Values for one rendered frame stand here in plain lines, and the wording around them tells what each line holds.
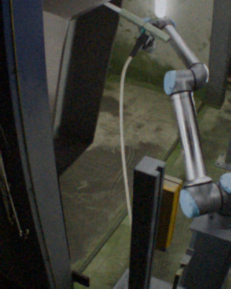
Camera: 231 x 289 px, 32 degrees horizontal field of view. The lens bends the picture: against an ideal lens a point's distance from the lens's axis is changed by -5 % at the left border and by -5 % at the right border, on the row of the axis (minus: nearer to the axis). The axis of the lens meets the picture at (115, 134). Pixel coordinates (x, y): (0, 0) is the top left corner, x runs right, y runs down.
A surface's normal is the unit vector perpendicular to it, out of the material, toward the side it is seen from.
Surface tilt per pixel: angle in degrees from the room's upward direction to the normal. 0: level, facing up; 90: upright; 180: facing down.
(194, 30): 90
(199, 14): 90
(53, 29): 90
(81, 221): 0
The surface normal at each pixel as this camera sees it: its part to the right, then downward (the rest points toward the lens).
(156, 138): 0.00, -0.81
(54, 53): -0.47, 0.51
